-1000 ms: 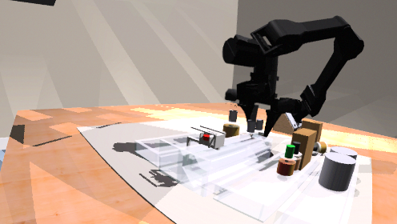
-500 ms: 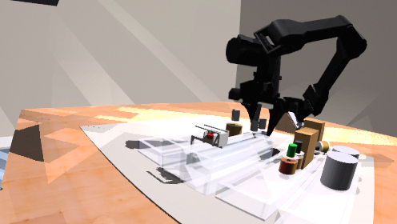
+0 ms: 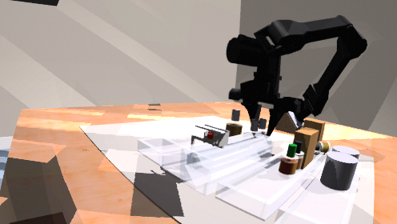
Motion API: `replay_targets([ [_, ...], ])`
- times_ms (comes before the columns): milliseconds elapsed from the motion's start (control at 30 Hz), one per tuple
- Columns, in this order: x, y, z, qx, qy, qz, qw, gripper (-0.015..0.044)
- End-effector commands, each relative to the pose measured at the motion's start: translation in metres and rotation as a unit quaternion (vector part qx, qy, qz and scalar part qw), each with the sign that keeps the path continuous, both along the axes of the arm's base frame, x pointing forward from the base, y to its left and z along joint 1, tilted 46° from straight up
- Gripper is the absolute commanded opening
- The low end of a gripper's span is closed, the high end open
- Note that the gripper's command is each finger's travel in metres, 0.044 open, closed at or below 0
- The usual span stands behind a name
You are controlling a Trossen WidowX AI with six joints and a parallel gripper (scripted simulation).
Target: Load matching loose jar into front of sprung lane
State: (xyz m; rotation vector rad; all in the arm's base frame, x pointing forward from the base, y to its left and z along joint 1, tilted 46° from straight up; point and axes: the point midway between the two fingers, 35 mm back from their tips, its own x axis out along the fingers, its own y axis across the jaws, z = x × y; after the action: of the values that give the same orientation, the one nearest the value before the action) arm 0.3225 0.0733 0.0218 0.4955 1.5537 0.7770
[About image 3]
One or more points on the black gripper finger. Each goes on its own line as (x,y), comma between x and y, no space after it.
(253,110)
(275,116)

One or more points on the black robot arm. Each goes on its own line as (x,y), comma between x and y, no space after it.
(288,37)

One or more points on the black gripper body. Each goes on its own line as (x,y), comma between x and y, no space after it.
(286,103)

